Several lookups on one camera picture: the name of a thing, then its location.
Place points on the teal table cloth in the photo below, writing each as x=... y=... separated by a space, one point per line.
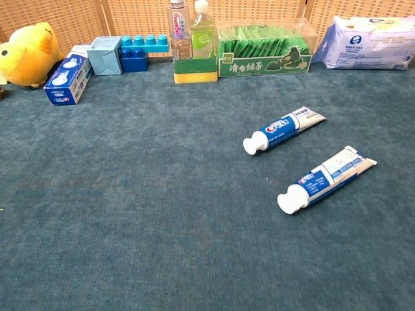
x=129 y=194

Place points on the toothpaste tube large logo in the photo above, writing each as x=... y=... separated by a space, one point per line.
x=279 y=128

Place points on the yellow chick plush toy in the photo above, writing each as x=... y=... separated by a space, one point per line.
x=26 y=55

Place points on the green tea bag box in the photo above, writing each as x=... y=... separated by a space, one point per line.
x=243 y=66

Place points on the pale blue small carton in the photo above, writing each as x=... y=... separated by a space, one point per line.
x=103 y=56

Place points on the light blue long toy brick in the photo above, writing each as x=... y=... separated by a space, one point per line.
x=146 y=47

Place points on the white blue tissue pack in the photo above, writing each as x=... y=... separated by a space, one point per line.
x=366 y=45

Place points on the toothpaste tube pale blue print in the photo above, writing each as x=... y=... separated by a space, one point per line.
x=317 y=181

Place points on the green yellow sponge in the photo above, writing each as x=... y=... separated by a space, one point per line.
x=194 y=69

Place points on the green drink bottle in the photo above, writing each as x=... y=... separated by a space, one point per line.
x=202 y=35

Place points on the woven wicker folding screen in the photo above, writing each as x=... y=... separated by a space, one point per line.
x=139 y=16

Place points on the clear bottle pink label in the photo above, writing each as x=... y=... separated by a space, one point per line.
x=179 y=32

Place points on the blue toothpaste carton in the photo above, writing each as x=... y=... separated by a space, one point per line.
x=65 y=81

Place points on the dark blue toy brick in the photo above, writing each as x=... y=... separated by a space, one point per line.
x=134 y=63

